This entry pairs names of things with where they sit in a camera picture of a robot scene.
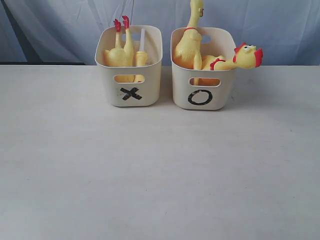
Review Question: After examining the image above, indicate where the cream bin marked O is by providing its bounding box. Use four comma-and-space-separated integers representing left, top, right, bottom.
171, 27, 236, 111

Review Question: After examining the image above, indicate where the cream bin marked X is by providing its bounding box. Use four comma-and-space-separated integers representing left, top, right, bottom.
95, 22, 163, 107

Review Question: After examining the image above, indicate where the headless yellow rubber chicken body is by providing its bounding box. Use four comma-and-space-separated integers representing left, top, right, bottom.
103, 15, 134, 67

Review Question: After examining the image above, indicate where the severed chicken head with tube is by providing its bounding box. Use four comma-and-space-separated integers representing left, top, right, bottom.
134, 28, 148, 83

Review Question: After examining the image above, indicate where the whole yellow rubber chicken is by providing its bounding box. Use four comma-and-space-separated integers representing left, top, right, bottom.
201, 42, 264, 71

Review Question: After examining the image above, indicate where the white backdrop curtain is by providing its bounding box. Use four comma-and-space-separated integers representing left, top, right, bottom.
0, 0, 320, 66

